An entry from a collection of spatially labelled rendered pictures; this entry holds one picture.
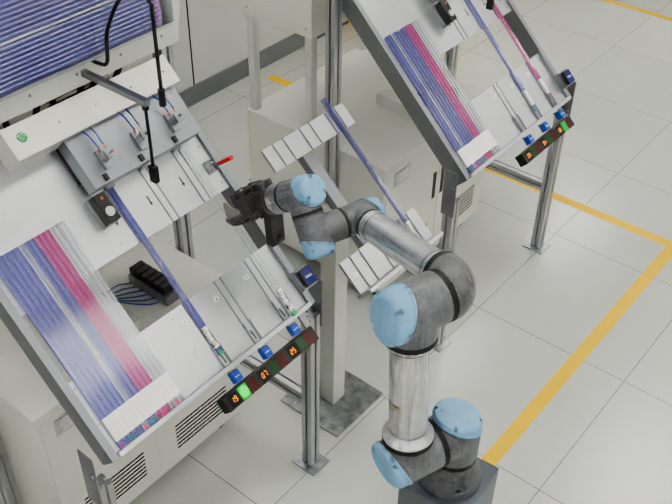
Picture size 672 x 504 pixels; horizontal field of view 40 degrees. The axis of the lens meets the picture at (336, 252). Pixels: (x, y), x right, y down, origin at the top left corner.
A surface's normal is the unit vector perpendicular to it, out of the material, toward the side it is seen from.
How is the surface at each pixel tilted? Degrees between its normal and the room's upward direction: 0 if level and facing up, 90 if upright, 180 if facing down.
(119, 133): 45
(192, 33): 90
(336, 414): 0
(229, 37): 90
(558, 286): 0
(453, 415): 7
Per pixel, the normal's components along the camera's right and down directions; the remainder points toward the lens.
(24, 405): 0.01, -0.78
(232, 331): 0.55, -0.27
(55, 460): 0.78, 0.40
